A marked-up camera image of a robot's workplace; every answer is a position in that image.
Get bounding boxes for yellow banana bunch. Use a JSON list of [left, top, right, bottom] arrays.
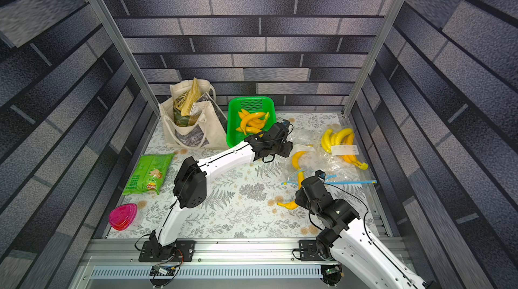
[[321, 128, 369, 170], [291, 151, 307, 189]]

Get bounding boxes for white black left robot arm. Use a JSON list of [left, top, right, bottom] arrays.
[[150, 120, 293, 249]]

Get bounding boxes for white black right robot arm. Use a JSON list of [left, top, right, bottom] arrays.
[[295, 177, 441, 288]]

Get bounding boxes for beige canvas tote bag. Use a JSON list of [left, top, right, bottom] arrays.
[[159, 86, 228, 150]]

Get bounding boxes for green chips bag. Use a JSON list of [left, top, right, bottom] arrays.
[[122, 154, 175, 195]]

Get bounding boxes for green plastic basket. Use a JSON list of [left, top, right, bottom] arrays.
[[227, 96, 277, 147]]

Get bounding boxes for right circuit board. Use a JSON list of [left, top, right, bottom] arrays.
[[321, 265, 343, 287]]

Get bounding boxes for circuit board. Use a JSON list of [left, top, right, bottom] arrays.
[[149, 264, 182, 288], [321, 265, 343, 287]]

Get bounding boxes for snack packets in tote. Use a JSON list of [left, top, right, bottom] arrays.
[[170, 78, 213, 127]]

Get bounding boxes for pink plastic container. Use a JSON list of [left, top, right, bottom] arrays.
[[109, 204, 138, 231]]

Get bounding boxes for left circuit board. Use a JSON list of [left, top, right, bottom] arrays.
[[149, 264, 182, 288]]

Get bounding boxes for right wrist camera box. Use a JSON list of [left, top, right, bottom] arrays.
[[302, 176, 332, 203]]

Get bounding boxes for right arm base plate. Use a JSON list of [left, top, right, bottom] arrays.
[[298, 240, 323, 262]]

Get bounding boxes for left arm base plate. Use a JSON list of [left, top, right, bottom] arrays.
[[138, 240, 196, 263]]

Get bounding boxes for aluminium front rail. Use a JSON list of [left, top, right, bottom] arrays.
[[70, 238, 345, 288]]

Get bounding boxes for aluminium frame post right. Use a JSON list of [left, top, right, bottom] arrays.
[[342, 0, 405, 119]]

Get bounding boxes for aluminium frame post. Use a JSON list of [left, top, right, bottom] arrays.
[[342, 0, 405, 119], [88, 0, 160, 117]]

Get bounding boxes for aluminium frame post left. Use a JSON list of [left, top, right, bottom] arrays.
[[88, 0, 160, 117]]

